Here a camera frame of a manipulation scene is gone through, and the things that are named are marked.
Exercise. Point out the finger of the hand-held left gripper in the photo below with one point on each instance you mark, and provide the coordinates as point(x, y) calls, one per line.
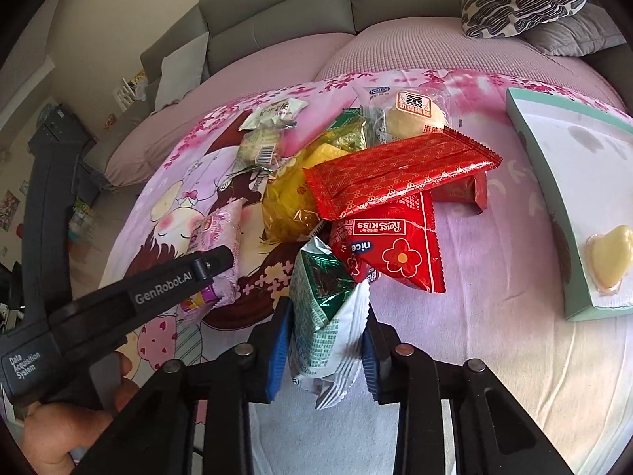
point(163, 289)

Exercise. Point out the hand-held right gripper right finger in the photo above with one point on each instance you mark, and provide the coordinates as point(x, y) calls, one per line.
point(371, 368)

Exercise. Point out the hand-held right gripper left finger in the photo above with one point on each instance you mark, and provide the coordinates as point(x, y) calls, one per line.
point(277, 351)

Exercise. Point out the green and white snack packet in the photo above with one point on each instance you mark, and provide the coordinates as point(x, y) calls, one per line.
point(321, 336)

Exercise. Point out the pink swiss roll packet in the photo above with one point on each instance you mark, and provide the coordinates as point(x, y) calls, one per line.
point(220, 230)

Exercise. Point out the red flower-print snack packet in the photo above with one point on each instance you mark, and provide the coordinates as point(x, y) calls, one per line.
point(400, 257)

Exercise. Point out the yellow snack packet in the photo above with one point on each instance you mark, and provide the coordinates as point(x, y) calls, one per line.
point(289, 203)

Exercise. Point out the clear green-edged cookie packet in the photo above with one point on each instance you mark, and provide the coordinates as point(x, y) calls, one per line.
point(254, 146)

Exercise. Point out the clear steamed cake packet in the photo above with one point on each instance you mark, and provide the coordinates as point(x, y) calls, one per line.
point(415, 116)

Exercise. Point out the person's left hand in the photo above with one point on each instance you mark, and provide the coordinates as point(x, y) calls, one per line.
point(54, 435)

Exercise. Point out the colourful toys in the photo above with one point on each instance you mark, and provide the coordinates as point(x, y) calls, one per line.
point(81, 222)

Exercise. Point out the long red patterned packet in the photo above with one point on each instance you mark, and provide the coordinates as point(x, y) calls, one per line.
point(395, 173)

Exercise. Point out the dark cabinet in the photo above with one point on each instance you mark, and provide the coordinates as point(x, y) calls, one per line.
point(59, 121)

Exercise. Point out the dark red snack packet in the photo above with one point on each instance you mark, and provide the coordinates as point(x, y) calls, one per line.
point(462, 190)

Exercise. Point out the white rack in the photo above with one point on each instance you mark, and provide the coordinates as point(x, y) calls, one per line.
point(126, 91)

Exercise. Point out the white and green pastry packet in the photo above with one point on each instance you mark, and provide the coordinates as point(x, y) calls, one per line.
point(274, 113)

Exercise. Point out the light grey pillow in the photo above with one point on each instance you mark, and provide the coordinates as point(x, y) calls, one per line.
point(180, 72)

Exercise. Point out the green foil snack packet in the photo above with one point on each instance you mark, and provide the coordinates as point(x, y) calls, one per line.
point(346, 133)

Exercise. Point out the yellow heart-shaped candy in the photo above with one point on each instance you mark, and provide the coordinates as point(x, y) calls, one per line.
point(611, 257)

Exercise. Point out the grey sofa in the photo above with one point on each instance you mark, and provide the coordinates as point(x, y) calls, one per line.
point(277, 15)

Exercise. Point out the pink waffle sofa cover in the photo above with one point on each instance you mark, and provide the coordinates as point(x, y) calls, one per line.
point(395, 44)

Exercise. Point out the dark grey pillow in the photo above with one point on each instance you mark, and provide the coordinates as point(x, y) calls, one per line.
point(578, 32)

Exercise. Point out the wall poster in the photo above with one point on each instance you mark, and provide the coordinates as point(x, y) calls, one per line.
point(9, 205)

